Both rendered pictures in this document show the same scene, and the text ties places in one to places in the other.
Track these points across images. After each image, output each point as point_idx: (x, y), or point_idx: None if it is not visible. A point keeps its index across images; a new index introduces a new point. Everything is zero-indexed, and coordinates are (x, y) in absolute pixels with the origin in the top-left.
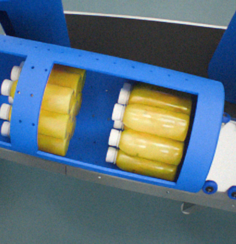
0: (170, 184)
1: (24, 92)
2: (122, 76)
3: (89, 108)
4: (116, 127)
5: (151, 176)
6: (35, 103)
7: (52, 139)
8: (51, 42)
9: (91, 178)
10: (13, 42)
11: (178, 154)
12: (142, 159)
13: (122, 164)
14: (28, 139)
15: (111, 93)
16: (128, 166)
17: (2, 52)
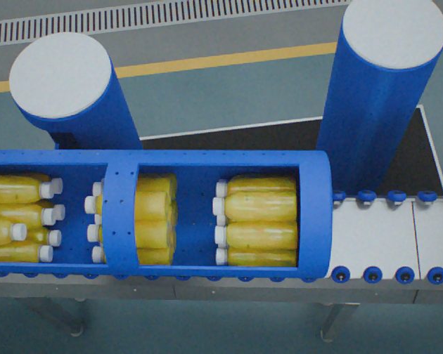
0: (292, 270)
1: (113, 199)
2: (214, 164)
3: (188, 216)
4: (220, 225)
5: None
6: (127, 208)
7: (153, 251)
8: None
9: (205, 296)
10: (89, 153)
11: (293, 237)
12: (254, 252)
13: (235, 263)
14: (126, 251)
15: (208, 196)
16: (242, 263)
17: (79, 164)
